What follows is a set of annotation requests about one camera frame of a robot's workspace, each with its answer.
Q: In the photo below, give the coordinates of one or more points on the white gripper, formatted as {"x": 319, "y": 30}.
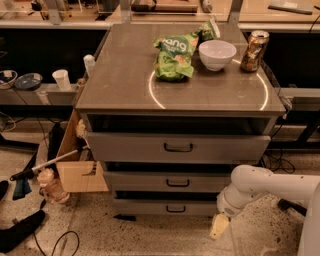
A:
{"x": 224, "y": 204}

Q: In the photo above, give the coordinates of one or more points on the grey bottom drawer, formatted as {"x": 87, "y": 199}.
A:
{"x": 165, "y": 207}

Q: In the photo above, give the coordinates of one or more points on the grey drawer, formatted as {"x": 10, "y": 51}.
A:
{"x": 177, "y": 148}
{"x": 166, "y": 181}
{"x": 165, "y": 207}

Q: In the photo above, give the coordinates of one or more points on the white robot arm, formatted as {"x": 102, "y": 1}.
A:
{"x": 249, "y": 183}

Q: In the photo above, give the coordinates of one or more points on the grey drawer cabinet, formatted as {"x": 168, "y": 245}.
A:
{"x": 123, "y": 95}

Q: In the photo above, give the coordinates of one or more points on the grey middle drawer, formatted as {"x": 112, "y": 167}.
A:
{"x": 166, "y": 181}

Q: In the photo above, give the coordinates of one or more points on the grey top drawer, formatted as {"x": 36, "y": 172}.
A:
{"x": 177, "y": 148}

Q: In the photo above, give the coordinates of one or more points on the black chair leg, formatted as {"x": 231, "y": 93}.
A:
{"x": 285, "y": 205}

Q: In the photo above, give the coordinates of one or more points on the cardboard box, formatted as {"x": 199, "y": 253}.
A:
{"x": 78, "y": 172}

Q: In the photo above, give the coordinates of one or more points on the white bowl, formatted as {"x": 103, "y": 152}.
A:
{"x": 216, "y": 54}

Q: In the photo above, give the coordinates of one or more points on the green chip bag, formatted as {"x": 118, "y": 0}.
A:
{"x": 173, "y": 62}

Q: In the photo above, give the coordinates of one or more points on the clear plastic jug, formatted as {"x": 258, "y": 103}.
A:
{"x": 51, "y": 187}

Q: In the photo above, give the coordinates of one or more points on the crushed soda can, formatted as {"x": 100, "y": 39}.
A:
{"x": 257, "y": 44}

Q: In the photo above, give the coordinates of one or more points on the white plastic bottle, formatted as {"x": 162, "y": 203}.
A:
{"x": 89, "y": 62}

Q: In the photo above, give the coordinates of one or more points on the black sock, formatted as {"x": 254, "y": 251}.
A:
{"x": 12, "y": 237}

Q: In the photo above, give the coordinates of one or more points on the white paper cup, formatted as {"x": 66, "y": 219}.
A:
{"x": 62, "y": 79}

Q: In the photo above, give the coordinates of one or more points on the dark blue plate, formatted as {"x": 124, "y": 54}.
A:
{"x": 29, "y": 81}

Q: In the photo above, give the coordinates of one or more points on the small patterned bowl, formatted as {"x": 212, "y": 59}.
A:
{"x": 7, "y": 79}

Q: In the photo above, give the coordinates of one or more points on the grey handled tool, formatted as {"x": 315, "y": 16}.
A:
{"x": 31, "y": 172}

